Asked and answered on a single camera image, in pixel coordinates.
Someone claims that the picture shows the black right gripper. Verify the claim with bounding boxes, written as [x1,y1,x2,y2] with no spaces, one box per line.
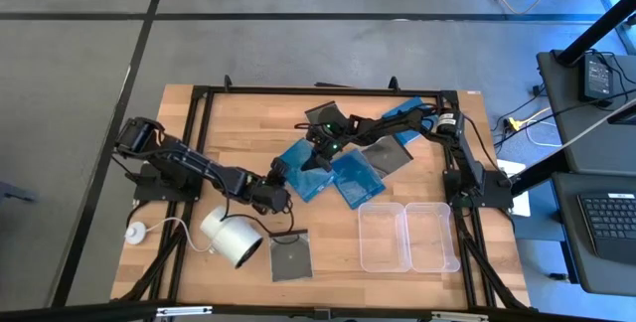
[301,112,360,173]

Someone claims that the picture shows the blue plastic disc case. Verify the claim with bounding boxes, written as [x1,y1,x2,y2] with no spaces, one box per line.
[329,148,388,211]

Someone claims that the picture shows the white cylindrical lamp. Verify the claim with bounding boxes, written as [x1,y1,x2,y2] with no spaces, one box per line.
[199,205,264,269]

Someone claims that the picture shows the translucent plastic bin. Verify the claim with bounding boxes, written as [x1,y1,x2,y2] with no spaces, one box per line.
[357,201,412,274]
[402,201,462,274]

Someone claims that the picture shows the white round puck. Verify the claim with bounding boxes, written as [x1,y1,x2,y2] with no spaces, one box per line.
[123,221,149,246]

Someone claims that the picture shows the white sheet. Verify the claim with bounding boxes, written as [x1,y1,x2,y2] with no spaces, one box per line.
[496,158,533,218]

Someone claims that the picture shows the black diagonal pole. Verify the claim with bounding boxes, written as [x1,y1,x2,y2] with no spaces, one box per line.
[556,0,636,68]
[510,147,570,197]

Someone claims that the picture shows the black rig bar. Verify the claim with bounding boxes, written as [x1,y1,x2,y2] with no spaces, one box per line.
[0,300,636,322]

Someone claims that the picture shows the grey floor object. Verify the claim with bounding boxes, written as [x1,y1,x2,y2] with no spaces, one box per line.
[0,181,40,205]

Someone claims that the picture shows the grey desk top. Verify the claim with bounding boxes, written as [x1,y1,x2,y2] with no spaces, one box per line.
[550,171,636,297]
[536,49,636,177]

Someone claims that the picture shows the black power adapter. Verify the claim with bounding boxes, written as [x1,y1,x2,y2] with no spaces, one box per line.
[578,52,615,105]

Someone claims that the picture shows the black keyboard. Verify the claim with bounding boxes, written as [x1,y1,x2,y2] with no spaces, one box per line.
[575,191,636,266]

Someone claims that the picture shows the black aluminium table frame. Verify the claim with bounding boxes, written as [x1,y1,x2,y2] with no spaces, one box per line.
[111,76,532,313]

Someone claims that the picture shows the white lamp cable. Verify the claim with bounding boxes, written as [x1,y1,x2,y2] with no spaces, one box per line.
[143,216,215,254]

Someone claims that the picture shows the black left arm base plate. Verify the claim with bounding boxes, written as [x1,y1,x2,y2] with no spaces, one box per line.
[132,162,205,203]

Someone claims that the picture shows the silver rig bracket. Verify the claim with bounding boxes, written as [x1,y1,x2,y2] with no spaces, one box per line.
[156,305,214,318]
[430,310,491,322]

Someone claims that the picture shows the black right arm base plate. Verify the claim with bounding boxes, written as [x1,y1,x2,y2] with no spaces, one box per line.
[443,168,516,210]

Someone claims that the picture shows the white desk cable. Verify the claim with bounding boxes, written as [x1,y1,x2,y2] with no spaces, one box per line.
[516,96,636,177]

